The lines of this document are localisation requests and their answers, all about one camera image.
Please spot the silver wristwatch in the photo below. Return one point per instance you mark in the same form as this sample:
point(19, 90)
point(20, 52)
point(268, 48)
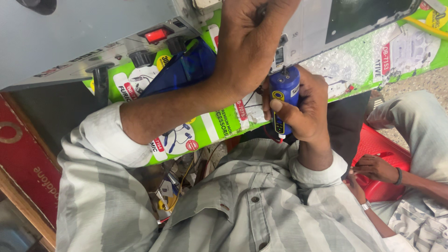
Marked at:
point(366, 205)

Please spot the red rocker switch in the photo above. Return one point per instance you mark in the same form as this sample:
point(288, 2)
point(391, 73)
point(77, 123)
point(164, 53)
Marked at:
point(156, 35)

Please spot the person's left hand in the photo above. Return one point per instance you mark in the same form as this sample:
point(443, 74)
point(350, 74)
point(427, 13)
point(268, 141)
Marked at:
point(245, 52)

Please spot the black round knob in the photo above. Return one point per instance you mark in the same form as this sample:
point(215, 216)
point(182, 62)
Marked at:
point(176, 44)
point(140, 58)

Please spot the grey rework station box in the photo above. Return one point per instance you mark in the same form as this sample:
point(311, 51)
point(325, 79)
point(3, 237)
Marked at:
point(70, 38)

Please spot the person's left fingers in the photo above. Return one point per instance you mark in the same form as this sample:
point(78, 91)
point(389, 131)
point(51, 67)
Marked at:
point(276, 14)

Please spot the black wristband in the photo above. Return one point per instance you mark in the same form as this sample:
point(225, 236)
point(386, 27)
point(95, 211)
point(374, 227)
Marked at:
point(398, 176)

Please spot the blue electric screwdriver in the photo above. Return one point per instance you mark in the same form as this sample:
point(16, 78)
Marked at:
point(285, 89)

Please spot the blue plastic pouch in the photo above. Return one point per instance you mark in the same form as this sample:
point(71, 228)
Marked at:
point(182, 70)

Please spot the red plastic stool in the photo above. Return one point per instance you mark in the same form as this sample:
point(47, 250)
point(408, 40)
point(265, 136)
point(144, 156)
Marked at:
point(378, 143)

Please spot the black round object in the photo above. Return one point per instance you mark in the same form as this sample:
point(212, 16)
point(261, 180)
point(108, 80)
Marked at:
point(38, 5)

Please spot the clear bubble wrap sheet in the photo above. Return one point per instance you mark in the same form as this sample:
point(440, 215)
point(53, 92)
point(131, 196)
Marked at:
point(353, 56)

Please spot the grey striped shirt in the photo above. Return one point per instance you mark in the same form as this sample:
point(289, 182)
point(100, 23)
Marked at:
point(227, 210)

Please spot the green printed poster mat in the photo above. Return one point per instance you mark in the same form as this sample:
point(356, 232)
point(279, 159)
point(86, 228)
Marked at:
point(210, 126)

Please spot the red printed board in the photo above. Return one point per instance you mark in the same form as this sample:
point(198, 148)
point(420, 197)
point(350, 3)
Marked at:
point(28, 164)

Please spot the person's right hand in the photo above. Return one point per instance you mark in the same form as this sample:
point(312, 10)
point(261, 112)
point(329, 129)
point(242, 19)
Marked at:
point(309, 112)

